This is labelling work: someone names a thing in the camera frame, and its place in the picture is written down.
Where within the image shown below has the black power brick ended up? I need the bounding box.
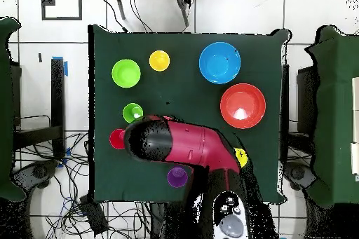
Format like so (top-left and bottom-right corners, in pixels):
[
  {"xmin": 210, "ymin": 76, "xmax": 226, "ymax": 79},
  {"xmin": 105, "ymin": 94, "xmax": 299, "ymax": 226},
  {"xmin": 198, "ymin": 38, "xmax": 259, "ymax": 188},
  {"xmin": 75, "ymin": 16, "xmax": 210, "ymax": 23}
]
[{"xmin": 79, "ymin": 195, "xmax": 110, "ymax": 235}]

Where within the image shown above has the black metal stand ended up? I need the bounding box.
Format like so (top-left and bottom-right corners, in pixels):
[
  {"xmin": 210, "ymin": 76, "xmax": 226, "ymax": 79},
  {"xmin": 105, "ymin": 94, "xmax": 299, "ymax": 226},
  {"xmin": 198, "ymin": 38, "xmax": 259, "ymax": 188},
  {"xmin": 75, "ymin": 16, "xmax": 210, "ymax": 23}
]
[
  {"xmin": 281, "ymin": 64, "xmax": 318, "ymax": 164},
  {"xmin": 12, "ymin": 57, "xmax": 67, "ymax": 161}
]

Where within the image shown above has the purple cup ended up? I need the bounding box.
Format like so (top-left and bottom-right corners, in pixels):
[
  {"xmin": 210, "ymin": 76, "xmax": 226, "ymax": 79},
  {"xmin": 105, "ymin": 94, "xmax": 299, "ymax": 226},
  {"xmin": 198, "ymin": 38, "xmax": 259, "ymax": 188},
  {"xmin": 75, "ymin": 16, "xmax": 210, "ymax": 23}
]
[{"xmin": 167, "ymin": 165, "xmax": 189, "ymax": 189}]

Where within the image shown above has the green cloth covered table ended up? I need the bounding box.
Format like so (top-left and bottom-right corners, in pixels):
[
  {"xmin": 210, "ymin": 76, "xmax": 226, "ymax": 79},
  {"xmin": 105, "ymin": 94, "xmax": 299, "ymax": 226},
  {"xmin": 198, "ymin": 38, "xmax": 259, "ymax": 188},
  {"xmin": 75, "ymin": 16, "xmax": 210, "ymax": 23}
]
[
  {"xmin": 0, "ymin": 16, "xmax": 27, "ymax": 203},
  {"xmin": 304, "ymin": 25, "xmax": 359, "ymax": 209}
]

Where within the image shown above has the tangle of floor cables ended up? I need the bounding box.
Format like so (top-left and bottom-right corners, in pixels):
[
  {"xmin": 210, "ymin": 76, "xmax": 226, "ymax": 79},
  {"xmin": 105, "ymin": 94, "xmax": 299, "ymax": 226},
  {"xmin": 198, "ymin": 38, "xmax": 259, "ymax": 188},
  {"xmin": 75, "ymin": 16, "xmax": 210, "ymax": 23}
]
[{"xmin": 13, "ymin": 130, "xmax": 158, "ymax": 239}]

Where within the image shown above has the red cup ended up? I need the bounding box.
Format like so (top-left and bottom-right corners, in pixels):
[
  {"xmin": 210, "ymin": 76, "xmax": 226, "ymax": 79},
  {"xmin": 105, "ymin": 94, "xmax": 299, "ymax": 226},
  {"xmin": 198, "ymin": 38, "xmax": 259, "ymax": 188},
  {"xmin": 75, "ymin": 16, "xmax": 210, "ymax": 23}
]
[{"xmin": 109, "ymin": 128, "xmax": 126, "ymax": 151}]

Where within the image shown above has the tall smooth yellow cup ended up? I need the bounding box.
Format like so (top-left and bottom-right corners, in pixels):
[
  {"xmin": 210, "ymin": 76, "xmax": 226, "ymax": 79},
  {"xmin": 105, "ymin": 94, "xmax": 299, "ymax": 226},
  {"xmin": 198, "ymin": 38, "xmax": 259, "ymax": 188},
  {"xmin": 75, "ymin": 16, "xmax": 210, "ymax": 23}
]
[{"xmin": 233, "ymin": 147, "xmax": 249, "ymax": 169}]

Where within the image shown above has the small green bowl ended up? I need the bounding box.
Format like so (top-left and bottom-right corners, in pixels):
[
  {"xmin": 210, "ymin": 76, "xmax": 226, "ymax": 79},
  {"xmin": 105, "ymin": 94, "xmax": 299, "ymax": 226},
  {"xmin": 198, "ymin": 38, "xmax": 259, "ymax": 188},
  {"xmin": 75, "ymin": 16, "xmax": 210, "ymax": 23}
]
[{"xmin": 111, "ymin": 58, "xmax": 142, "ymax": 89}]

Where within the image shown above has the green ridged cup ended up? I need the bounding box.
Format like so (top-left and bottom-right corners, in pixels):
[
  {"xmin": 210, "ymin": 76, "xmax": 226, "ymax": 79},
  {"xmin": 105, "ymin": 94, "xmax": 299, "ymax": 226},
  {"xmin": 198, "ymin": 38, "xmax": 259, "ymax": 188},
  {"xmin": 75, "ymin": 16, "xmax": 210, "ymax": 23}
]
[{"xmin": 122, "ymin": 102, "xmax": 144, "ymax": 124}]

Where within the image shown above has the large light blue bowl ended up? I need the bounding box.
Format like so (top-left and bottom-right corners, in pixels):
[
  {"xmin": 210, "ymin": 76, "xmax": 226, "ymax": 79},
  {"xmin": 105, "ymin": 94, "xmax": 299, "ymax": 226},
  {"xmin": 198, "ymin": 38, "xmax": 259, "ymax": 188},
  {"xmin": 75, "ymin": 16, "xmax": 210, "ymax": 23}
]
[{"xmin": 198, "ymin": 41, "xmax": 242, "ymax": 85}]

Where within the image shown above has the grey chair base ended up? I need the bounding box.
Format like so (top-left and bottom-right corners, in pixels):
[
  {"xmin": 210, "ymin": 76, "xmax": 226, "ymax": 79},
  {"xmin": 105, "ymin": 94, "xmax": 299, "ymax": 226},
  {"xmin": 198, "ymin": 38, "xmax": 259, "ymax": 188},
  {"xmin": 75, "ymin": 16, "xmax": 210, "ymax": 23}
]
[
  {"xmin": 283, "ymin": 161, "xmax": 318, "ymax": 192},
  {"xmin": 11, "ymin": 159, "xmax": 61, "ymax": 192}
]

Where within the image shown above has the yellow ridged cup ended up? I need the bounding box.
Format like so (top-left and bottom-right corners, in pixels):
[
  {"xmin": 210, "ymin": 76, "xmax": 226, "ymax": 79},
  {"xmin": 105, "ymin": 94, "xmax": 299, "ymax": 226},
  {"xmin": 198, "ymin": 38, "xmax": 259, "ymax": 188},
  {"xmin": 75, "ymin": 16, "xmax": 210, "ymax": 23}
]
[{"xmin": 149, "ymin": 50, "xmax": 171, "ymax": 72}]

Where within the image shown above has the dark green table cloth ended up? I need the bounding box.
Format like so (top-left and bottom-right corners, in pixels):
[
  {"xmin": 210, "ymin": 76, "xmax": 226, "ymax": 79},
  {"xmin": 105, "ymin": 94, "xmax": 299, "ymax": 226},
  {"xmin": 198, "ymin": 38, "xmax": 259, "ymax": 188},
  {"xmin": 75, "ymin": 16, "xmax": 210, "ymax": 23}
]
[{"xmin": 88, "ymin": 24, "xmax": 290, "ymax": 205}]

